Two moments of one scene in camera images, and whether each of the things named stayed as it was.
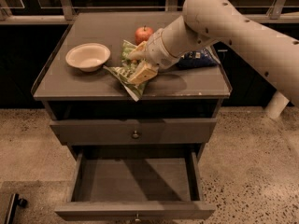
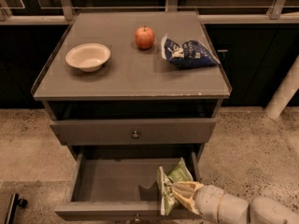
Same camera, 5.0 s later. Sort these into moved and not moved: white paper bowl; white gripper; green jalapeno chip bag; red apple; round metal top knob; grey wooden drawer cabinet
Moved: green jalapeno chip bag; white gripper
Not moved: white paper bowl; red apple; grey wooden drawer cabinet; round metal top knob
